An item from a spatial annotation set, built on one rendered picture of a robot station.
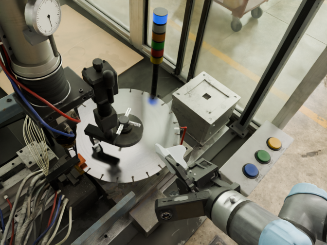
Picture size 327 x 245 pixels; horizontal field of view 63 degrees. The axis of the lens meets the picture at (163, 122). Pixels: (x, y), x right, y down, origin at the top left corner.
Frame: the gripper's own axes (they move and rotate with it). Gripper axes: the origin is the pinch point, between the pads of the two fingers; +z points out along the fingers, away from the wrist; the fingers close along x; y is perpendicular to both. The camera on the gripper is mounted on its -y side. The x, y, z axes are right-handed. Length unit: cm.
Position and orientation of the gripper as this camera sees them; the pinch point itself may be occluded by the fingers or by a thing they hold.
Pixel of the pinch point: (160, 170)
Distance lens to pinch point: 67.1
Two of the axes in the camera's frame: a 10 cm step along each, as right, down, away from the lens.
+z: -5.2, -2.5, 8.1
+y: 8.1, -4.3, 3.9
